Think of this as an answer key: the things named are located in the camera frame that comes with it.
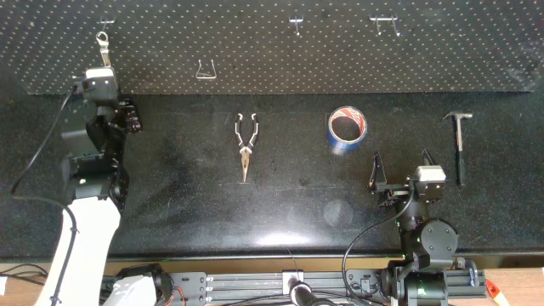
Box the hammer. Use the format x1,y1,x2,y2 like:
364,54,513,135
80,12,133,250
441,110,474,189

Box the black and white pliers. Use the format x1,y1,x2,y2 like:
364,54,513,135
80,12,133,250
234,111,260,184

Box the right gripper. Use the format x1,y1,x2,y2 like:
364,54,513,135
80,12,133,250
367,147,447,208

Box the wrench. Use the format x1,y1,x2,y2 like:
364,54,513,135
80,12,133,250
94,30,112,68

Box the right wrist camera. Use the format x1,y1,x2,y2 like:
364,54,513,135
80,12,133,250
414,165,447,192

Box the roll of blue tape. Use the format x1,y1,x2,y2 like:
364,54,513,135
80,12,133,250
326,105,369,156

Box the orange and white object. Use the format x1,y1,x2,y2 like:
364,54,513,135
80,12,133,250
485,279,511,306

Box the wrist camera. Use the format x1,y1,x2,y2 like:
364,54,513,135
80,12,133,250
81,66,120,102
414,165,447,192

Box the thin black wire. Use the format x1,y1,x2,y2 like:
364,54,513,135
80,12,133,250
0,263,50,286

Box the mounting rail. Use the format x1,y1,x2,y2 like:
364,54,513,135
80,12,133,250
169,265,488,306

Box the black cable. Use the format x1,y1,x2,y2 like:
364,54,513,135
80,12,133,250
8,82,81,239
341,183,417,306

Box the black pegboard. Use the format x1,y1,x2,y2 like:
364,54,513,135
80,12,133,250
0,0,544,95

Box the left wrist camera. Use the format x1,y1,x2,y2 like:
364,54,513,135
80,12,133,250
81,66,120,102

